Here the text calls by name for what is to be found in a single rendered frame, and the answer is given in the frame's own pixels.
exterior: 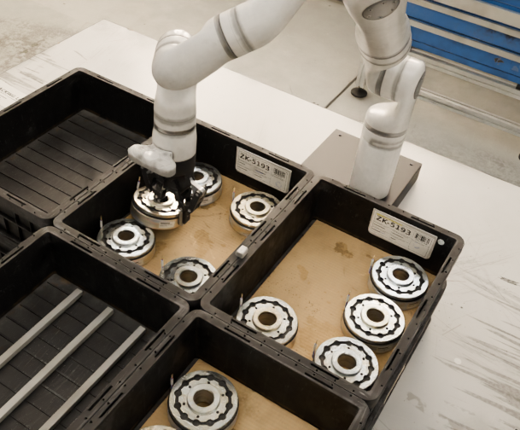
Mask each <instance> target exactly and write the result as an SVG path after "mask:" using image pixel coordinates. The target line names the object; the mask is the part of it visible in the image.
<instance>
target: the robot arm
mask: <svg viewBox="0 0 520 430"><path fill-rule="evenodd" d="M305 1H306V0H248V1H247V2H244V3H241V4H239V5H237V6H236V7H233V8H231V9H228V10H226V11H225V12H223V13H221V14H218V15H215V16H214V17H213V18H211V19H210V20H208V21H207V22H206V23H205V25H204V26H203V28H202V29H201V30H200V31H199V32H198V33H197V34H196V35H194V36H192V35H191V34H190V33H189V32H187V31H185V30H182V29H173V30H170V31H168V32H166V33H164V34H163V35H162V36H161V38H160V39H159V41H158V42H157V45H156V47H155V54H154V57H153V60H152V66H151V70H152V75H153V77H154V80H155V82H156V83H157V89H156V94H155V102H154V128H153V133H152V144H151V145H138V144H135V145H133V146H131V147H129V148H128V158H129V159H130V160H131V161H133V162H135V163H137V164H139V165H140V168H141V171H142V174H143V179H144V182H145V185H146V188H147V190H148V192H150V193H151V192H152V193H154V194H155V198H156V200H157V201H159V202H167V198H168V195H166V193H167V191H168V190H171V191H172V192H173V194H174V198H175V200H176V201H177V202H178V208H179V210H178V225H180V226H183V225H184V224H186V223H187V222H188V221H189V220H190V214H191V213H192V212H193V211H194V210H195V209H196V208H198V207H199V206H200V205H201V203H202V201H203V199H204V197H205V195H206V193H207V191H208V187H207V186H206V185H202V186H200V185H199V184H198V183H197V182H196V179H195V176H194V169H195V165H196V86H197V84H198V83H199V82H201V81H202V80H203V79H205V78H206V77H208V76H209V75H211V74H212V73H214V72H216V71H217V70H219V69H220V68H221V67H222V66H223V65H224V64H225V63H227V62H229V61H232V60H235V59H236V58H238V57H241V56H243V55H246V54H248V53H250V52H252V51H255V50H257V49H259V48H261V47H263V46H265V45H267V44H268V43H270V42H271V41H272V40H273V39H274V38H275V37H276V36H278V35H279V34H280V32H281V31H282V30H283V29H284V28H285V27H286V26H287V25H288V23H289V22H290V20H291V19H292V18H293V16H294V15H295V13H296V12H297V11H298V10H299V8H300V7H301V6H302V5H303V3H304V2H305ZM342 1H343V3H344V5H345V7H346V9H347V11H348V13H349V14H350V16H351V17H352V19H353V21H354V22H355V24H356V26H355V37H356V42H357V45H358V47H359V51H360V54H361V55H362V57H363V61H364V64H365V79H366V85H367V87H368V89H369V91H370V92H372V93H373V94H375V95H377V96H381V97H384V98H387V99H389V100H391V101H394V102H383V103H378V104H375V105H372V106H371V107H369V108H368V110H367V112H366V115H365V121H364V124H363V128H362V132H361V136H360V140H359V146H358V150H357V154H356V157H355V161H354V164H353V170H352V174H351V178H350V182H349V186H350V187H352V188H355V189H357V190H359V191H362V192H364V193H366V194H368V195H371V196H373V197H375V198H377V199H379V200H380V199H382V198H384V197H386V196H387V195H388V193H389V189H390V186H391V183H392V180H393V177H394V172H395V169H396V166H397V163H398V160H399V157H400V151H401V149H402V146H403V142H404V140H405V136H406V131H407V128H408V125H409V122H410V119H411V116H412V111H413V109H414V105H415V103H416V100H417V98H418V94H419V92H420V89H421V86H422V84H423V82H424V76H425V70H426V67H425V64H424V62H423V61H421V60H419V59H416V58H413V57H410V56H408V53H409V51H410V49H411V46H412V33H411V26H410V22H409V19H408V16H407V14H406V5H407V0H342ZM151 179H152V180H153V183H152V184H151ZM190 187H191V188H190ZM191 189H192V193H191ZM190 195H192V196H193V197H192V199H191V198H190ZM184 200H185V202H184Z"/></svg>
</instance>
